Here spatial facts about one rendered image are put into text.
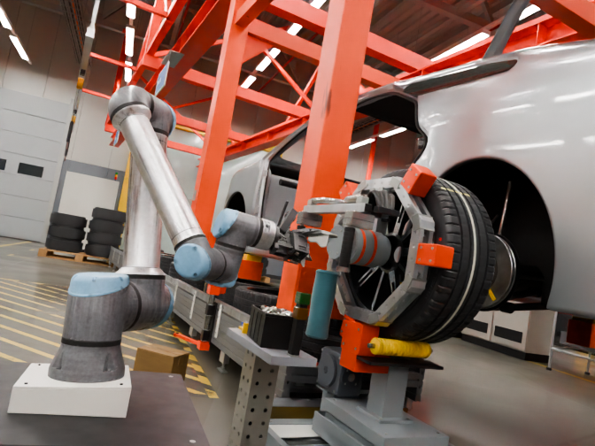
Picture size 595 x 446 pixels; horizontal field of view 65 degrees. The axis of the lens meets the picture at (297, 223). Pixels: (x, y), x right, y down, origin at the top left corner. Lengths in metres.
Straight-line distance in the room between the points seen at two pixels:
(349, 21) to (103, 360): 1.78
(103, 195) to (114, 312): 11.28
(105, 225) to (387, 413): 8.42
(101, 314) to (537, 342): 6.08
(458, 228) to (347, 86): 0.96
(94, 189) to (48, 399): 11.40
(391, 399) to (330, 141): 1.13
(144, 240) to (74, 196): 11.15
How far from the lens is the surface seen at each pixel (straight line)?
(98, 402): 1.33
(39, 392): 1.33
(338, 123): 2.23
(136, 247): 1.50
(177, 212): 1.28
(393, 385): 1.92
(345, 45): 2.34
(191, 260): 1.22
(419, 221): 1.60
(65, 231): 9.91
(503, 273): 2.07
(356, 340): 1.78
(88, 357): 1.35
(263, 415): 1.83
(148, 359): 2.60
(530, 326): 6.75
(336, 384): 2.07
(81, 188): 12.63
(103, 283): 1.34
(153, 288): 1.49
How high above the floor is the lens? 0.76
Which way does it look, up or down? 4 degrees up
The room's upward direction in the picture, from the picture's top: 10 degrees clockwise
